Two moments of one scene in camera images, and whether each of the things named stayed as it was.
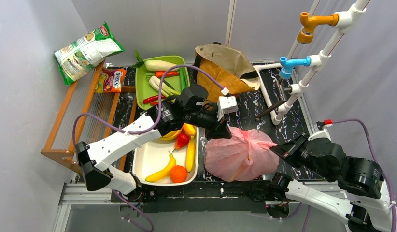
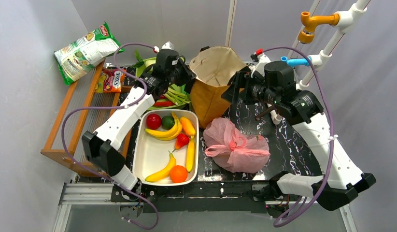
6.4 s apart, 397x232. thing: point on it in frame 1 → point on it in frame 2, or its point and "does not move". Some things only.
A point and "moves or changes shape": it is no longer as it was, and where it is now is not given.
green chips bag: [81, 56] does not move
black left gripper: [216, 123] → [184, 74]
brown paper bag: [229, 66] does not move
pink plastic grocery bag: [245, 156] moves or changes shape
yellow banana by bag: [190, 154] does not move
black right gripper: [289, 151] → [238, 86]
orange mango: [188, 129] does not move
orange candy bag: [110, 80] does not move
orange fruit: [178, 174] does not move
